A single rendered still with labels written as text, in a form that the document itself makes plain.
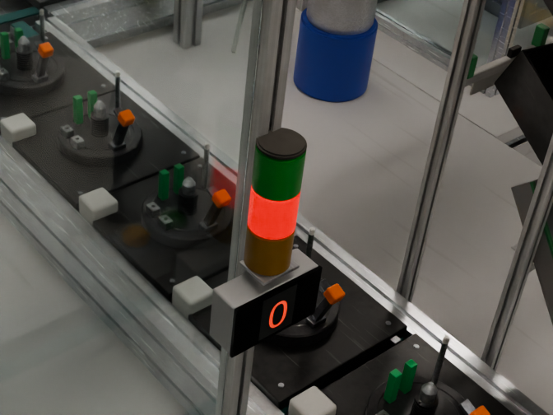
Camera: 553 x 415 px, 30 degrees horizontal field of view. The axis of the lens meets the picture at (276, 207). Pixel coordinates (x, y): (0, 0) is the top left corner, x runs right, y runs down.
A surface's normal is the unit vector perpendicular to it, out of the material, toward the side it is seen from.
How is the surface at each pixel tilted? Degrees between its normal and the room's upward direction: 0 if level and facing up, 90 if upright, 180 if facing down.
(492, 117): 0
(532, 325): 0
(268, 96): 90
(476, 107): 0
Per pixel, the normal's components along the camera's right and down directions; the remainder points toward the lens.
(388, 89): 0.10, -0.78
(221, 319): -0.76, 0.34
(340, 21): -0.13, 0.61
